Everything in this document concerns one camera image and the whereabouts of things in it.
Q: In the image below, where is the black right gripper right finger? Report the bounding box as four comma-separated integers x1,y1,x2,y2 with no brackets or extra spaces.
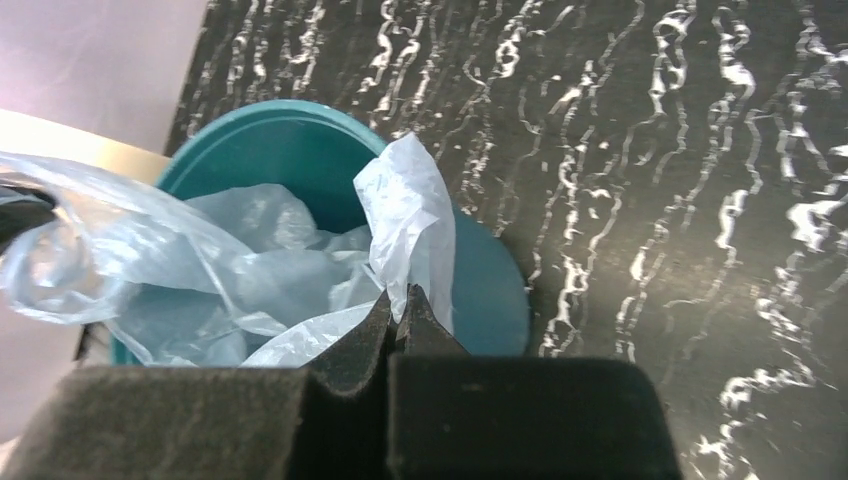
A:
387,286,682,479

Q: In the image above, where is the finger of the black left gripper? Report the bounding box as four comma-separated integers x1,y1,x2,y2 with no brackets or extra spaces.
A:
1,185,56,253

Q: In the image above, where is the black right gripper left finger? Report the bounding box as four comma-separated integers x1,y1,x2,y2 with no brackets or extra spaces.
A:
1,296,391,479

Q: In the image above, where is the light blue plastic bag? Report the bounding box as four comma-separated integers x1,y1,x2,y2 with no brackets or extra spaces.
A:
1,134,456,367

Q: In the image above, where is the teal plastic trash bin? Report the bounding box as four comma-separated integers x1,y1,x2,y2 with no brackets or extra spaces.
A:
154,99,531,356

